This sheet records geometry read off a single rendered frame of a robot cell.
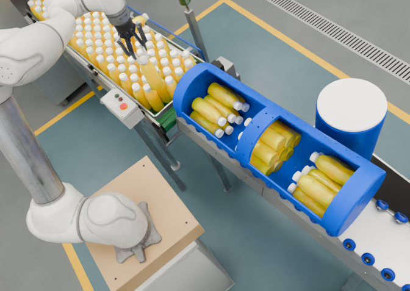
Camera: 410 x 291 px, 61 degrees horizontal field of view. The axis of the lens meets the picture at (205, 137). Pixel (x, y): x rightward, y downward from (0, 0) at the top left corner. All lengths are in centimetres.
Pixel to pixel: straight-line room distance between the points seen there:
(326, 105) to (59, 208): 113
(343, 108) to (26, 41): 121
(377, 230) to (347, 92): 58
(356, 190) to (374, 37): 230
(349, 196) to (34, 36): 100
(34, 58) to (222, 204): 189
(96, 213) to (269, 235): 149
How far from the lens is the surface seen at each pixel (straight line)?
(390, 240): 150
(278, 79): 305
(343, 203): 121
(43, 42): 94
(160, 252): 136
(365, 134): 158
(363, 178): 123
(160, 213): 140
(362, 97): 164
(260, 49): 330
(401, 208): 240
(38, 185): 119
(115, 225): 117
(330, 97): 163
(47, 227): 130
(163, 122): 187
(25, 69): 89
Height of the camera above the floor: 234
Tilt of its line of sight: 56 degrees down
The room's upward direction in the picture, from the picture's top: 25 degrees counter-clockwise
